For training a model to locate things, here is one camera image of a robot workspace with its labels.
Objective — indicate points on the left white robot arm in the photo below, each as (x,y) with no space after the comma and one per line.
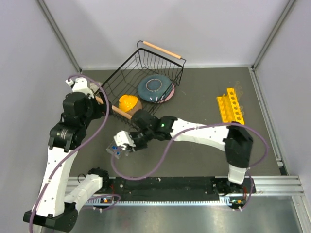
(53,209)

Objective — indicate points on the yellow test tube rack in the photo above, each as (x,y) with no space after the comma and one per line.
(229,107)

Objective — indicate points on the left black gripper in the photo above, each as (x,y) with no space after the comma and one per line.
(101,108)

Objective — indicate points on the black wire basket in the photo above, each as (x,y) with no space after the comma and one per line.
(151,74)

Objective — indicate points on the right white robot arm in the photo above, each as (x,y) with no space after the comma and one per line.
(233,140)

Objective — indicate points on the blue ceramic plate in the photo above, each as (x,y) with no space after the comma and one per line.
(154,87)

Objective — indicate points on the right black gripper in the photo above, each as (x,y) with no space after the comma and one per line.
(138,146)

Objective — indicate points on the pink plate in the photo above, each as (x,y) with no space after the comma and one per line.
(168,97)

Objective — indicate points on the clear acrylic tube rack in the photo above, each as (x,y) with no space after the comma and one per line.
(118,149)

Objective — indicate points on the woven round coaster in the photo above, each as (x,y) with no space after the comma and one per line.
(94,87)

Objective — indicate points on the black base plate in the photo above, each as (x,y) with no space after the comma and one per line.
(174,188)

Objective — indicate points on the yellow and brown bowl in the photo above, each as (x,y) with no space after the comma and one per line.
(129,104)

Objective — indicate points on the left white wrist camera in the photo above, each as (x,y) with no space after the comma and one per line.
(81,85)

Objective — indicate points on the long glass test tube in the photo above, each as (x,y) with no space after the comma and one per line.
(239,94)

